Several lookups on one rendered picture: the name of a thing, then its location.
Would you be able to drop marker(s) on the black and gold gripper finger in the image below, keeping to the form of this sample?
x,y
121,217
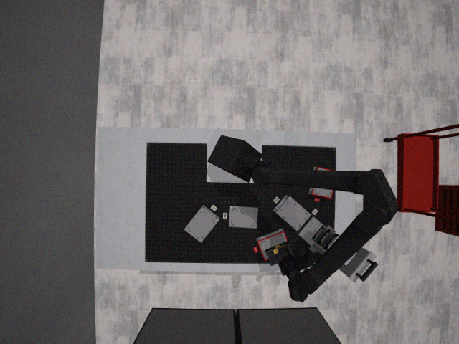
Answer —
x,y
276,250

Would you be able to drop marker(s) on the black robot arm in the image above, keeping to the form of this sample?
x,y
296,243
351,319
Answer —
x,y
379,207

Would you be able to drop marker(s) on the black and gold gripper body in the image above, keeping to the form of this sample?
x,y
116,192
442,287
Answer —
x,y
281,258

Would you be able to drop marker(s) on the grey slotted shelf rack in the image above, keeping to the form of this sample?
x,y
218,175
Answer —
x,y
310,229

